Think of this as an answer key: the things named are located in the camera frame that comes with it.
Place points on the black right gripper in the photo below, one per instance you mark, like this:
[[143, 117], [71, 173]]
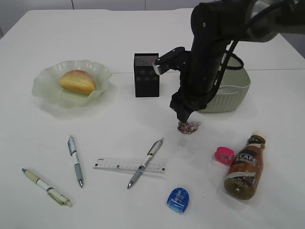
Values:
[[192, 97]]

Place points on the paper ball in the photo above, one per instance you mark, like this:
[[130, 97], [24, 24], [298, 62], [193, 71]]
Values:
[[188, 127]]

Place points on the brown coffee bottle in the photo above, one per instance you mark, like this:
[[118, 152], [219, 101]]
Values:
[[244, 173]]

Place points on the bread roll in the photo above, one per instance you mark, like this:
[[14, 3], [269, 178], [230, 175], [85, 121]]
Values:
[[78, 81]]

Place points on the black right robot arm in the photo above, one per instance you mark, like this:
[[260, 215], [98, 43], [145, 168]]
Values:
[[217, 28]]

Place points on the grey pen on ruler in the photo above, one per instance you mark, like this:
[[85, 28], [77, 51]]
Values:
[[153, 150]]

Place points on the black pen holder box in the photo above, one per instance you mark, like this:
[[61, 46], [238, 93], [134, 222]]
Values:
[[146, 81]]

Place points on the pink pencil sharpener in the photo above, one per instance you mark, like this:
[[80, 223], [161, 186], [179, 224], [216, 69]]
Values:
[[224, 155]]

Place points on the light green woven basket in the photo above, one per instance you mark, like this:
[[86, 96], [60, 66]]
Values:
[[233, 88]]

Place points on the blue pencil sharpener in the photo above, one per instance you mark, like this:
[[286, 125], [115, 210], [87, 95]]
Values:
[[178, 200]]

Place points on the blue grey pen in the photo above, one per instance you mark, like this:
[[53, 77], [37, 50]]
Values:
[[74, 154]]

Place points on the pale green wavy plate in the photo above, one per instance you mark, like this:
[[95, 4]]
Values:
[[47, 84]]

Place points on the cream white pen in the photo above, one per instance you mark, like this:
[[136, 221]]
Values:
[[52, 192]]

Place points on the clear plastic ruler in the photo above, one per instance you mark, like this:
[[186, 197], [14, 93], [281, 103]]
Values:
[[129, 165]]

